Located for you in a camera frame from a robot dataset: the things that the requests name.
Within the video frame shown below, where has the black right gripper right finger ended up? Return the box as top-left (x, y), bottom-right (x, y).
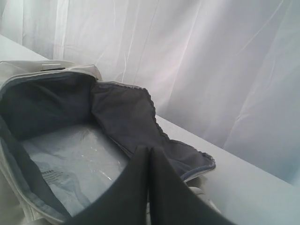
top-left (150, 148), bottom-right (225, 225)

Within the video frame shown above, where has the cream duffel bag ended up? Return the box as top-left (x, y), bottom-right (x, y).
top-left (0, 61), bottom-right (216, 225)

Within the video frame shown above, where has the white backdrop curtain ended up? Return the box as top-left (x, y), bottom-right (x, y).
top-left (0, 0), bottom-right (300, 187)

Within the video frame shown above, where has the clear plastic packet in bag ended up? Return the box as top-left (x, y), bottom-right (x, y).
top-left (22, 125), bottom-right (129, 216)

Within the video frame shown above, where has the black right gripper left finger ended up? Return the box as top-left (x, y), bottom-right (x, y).
top-left (67, 146), bottom-right (150, 225)

